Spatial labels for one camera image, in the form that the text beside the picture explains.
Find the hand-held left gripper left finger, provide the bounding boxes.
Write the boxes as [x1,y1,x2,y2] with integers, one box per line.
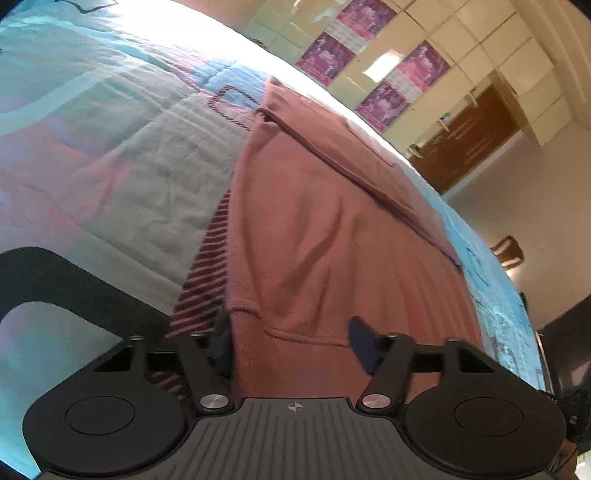
[95,316,238,414]

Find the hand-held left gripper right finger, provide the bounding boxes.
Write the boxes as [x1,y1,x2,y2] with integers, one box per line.
[348,316,505,412]

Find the pink sweater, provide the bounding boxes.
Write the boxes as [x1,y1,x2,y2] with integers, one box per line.
[228,76,485,402]

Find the dark furniture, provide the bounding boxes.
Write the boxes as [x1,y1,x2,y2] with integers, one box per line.
[533,295,591,398]

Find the wooden chair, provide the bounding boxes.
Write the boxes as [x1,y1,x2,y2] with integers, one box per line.
[492,235,525,271]

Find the brown wooden door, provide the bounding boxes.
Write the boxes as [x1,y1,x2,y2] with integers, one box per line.
[409,85,522,195]

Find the blue patterned bedspread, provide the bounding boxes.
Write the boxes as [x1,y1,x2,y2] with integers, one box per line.
[0,0,550,476]

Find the cream corner shelves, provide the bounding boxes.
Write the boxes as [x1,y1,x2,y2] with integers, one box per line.
[406,95,476,160]

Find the cream wardrobe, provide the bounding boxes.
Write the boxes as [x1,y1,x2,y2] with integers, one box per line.
[242,0,578,185]

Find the purple wall poster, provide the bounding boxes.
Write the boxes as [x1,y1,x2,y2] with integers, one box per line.
[355,83,411,132]
[399,41,451,88]
[295,32,356,86]
[337,0,398,35]

